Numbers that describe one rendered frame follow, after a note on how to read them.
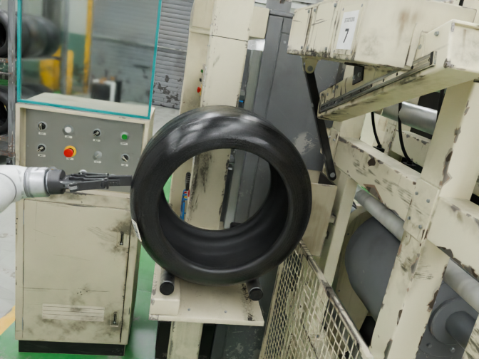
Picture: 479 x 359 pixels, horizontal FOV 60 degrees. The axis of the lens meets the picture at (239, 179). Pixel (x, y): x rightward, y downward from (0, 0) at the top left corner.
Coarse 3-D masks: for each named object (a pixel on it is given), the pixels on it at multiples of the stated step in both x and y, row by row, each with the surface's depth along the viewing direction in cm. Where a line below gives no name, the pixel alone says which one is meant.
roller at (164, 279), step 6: (162, 270) 135; (162, 276) 131; (168, 276) 130; (174, 276) 133; (162, 282) 127; (168, 282) 127; (174, 282) 130; (162, 288) 127; (168, 288) 127; (168, 294) 128
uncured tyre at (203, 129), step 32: (160, 128) 132; (192, 128) 115; (224, 128) 115; (256, 128) 118; (160, 160) 115; (288, 160) 120; (160, 192) 117; (288, 192) 122; (160, 224) 147; (256, 224) 154; (288, 224) 125; (160, 256) 124; (192, 256) 146; (224, 256) 150; (256, 256) 144
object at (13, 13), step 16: (0, 16) 410; (16, 16) 428; (0, 32) 479; (16, 32) 417; (0, 48) 418; (16, 48) 425; (0, 96) 431; (16, 96) 444; (0, 112) 502; (0, 128) 440; (0, 144) 468
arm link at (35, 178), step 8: (32, 168) 122; (40, 168) 123; (48, 168) 124; (24, 176) 119; (32, 176) 120; (40, 176) 120; (24, 184) 119; (32, 184) 119; (40, 184) 120; (32, 192) 120; (40, 192) 121; (48, 192) 124
